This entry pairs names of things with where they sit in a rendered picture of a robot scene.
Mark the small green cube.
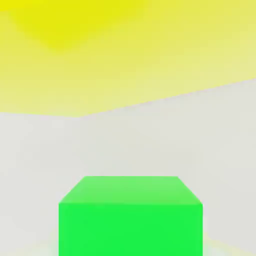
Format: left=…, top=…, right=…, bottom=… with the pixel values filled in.
left=58, top=175, right=204, bottom=256

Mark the large yellow box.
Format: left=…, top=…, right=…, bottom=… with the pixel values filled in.
left=0, top=0, right=256, bottom=118

